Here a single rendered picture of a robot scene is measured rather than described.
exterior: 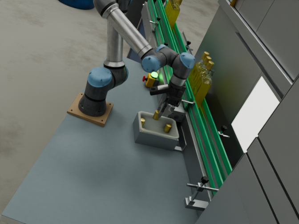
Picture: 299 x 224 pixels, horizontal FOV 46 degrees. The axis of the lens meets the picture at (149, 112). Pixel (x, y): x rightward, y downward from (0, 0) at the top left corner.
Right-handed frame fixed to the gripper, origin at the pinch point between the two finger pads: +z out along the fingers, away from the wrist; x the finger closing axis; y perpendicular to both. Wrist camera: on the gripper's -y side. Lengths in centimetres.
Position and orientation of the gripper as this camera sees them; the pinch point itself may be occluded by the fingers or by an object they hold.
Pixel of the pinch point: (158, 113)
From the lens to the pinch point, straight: 183.0
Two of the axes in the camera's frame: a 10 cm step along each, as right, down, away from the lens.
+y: 9.4, 2.4, 2.6
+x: -0.7, -5.9, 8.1
